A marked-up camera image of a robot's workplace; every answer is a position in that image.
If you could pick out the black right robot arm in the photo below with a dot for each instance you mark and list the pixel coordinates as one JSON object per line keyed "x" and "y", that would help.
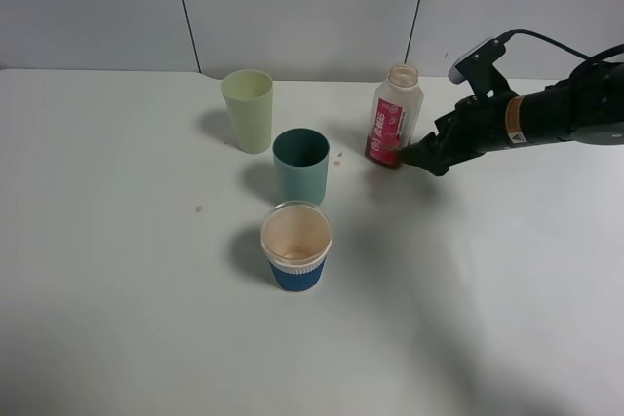
{"x": 586, "y": 107}

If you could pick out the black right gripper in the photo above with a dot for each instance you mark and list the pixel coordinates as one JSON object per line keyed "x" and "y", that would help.
{"x": 472, "y": 129}

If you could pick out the pale green plastic cup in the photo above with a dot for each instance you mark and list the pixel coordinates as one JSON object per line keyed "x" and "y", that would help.
{"x": 248, "y": 95}

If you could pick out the teal plastic cup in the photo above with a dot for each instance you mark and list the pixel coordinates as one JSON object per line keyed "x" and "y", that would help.
{"x": 301, "y": 159}

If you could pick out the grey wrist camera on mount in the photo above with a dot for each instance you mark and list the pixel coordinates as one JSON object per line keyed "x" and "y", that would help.
{"x": 476, "y": 67}

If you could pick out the clear drink bottle pink label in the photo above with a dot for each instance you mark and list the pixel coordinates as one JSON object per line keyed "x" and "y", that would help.
{"x": 396, "y": 105}

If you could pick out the glass cup with blue sleeve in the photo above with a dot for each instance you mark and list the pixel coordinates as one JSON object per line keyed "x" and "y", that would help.
{"x": 296, "y": 237}

